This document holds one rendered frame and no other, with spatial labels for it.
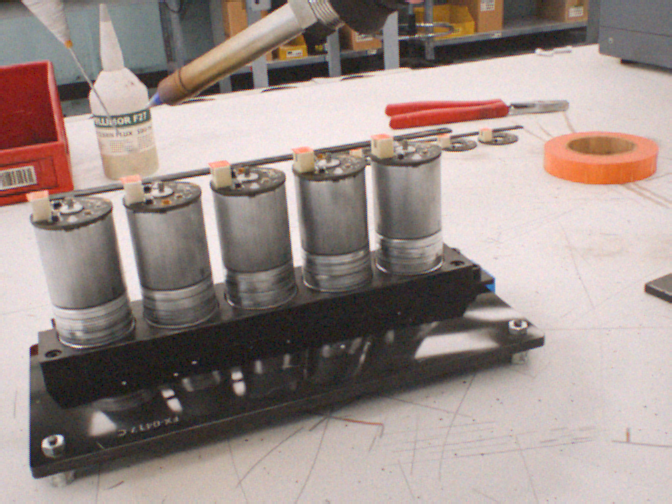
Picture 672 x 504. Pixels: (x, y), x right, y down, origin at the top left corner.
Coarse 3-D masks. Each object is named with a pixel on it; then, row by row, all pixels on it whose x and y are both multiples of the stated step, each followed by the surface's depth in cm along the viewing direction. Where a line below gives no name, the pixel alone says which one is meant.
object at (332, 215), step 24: (312, 192) 26; (336, 192) 26; (360, 192) 26; (312, 216) 26; (336, 216) 26; (360, 216) 26; (312, 240) 27; (336, 240) 26; (360, 240) 27; (312, 264) 27; (336, 264) 27; (360, 264) 27; (312, 288) 27; (336, 288) 27
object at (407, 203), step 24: (384, 168) 27; (408, 168) 26; (432, 168) 27; (384, 192) 27; (408, 192) 27; (432, 192) 27; (384, 216) 27; (408, 216) 27; (432, 216) 27; (384, 240) 28; (408, 240) 27; (432, 240) 28; (384, 264) 28; (408, 264) 28; (432, 264) 28
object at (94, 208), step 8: (56, 200) 25; (64, 200) 25; (80, 200) 25; (88, 200) 25; (96, 200) 25; (104, 200) 25; (56, 208) 24; (88, 208) 24; (96, 208) 24; (104, 208) 24; (112, 208) 24; (32, 216) 24; (56, 216) 23; (64, 216) 24; (80, 216) 24; (88, 216) 24; (96, 216) 24; (104, 216) 24; (32, 224) 24; (40, 224) 23; (48, 224) 23; (56, 224) 23; (64, 224) 23; (72, 224) 23; (80, 224) 23
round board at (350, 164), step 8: (320, 160) 27; (344, 160) 27; (352, 160) 27; (360, 160) 27; (320, 168) 26; (328, 168) 26; (344, 168) 26; (352, 168) 26; (360, 168) 26; (304, 176) 26; (312, 176) 26; (320, 176) 25; (328, 176) 25; (336, 176) 25; (344, 176) 26
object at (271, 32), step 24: (288, 0) 19; (312, 0) 19; (264, 24) 20; (288, 24) 20; (312, 24) 19; (336, 24) 19; (216, 48) 21; (240, 48) 20; (264, 48) 20; (192, 72) 21; (216, 72) 21; (168, 96) 22; (192, 96) 22
